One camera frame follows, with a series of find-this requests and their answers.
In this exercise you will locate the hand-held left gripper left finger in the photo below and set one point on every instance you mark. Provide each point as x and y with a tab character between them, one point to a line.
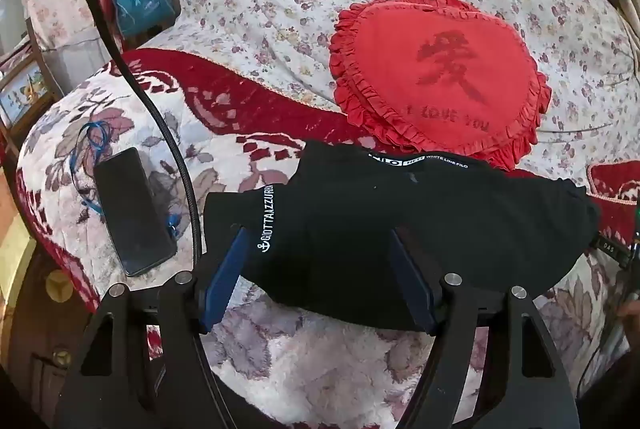
220	281

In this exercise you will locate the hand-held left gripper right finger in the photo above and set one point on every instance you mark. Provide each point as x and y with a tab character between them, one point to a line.
411	281

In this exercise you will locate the black pants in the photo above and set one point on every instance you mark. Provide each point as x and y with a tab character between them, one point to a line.
340	219

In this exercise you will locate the red and white plush blanket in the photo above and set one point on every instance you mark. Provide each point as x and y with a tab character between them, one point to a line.
300	359

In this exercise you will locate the black smartphone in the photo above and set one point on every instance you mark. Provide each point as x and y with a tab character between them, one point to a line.
131	209

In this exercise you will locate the wooden cabinet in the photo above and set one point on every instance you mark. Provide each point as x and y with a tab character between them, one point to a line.
35	329

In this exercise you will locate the red heart-shaped frilled pillow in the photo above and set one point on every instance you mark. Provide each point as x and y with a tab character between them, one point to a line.
440	59

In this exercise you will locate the blue gift bag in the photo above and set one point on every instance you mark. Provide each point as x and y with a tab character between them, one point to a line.
142	4

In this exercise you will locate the wooden picture frame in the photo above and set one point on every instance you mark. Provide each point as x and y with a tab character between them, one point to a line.
25	94

